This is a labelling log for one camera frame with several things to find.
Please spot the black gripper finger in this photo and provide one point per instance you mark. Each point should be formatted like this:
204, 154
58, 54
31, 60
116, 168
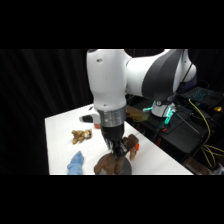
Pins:
117, 152
124, 149

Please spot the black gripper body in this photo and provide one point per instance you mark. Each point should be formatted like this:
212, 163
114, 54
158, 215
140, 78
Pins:
112, 135

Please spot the brown plush deer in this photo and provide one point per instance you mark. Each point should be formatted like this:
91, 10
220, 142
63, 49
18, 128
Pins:
108, 164

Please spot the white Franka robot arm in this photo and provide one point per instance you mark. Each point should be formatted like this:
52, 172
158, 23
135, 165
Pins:
106, 80

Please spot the grey bowl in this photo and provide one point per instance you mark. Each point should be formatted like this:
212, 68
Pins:
128, 167

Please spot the tan flat adapter board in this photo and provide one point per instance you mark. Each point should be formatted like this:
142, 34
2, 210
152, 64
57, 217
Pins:
137, 115

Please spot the small tan plush toy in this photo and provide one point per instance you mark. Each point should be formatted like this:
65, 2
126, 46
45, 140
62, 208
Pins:
80, 135

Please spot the blue cloth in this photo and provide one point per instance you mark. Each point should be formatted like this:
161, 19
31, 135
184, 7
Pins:
76, 163

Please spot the black robot stand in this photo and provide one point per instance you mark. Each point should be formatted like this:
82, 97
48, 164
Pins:
180, 136

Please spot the black curtain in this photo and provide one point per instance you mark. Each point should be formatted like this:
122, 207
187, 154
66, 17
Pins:
33, 86

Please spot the black laptop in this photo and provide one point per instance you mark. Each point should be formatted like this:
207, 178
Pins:
201, 95

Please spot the small yellow plug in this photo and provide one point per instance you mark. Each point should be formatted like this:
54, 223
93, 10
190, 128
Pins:
217, 108

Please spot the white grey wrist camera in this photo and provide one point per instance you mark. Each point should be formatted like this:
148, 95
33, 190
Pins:
89, 118

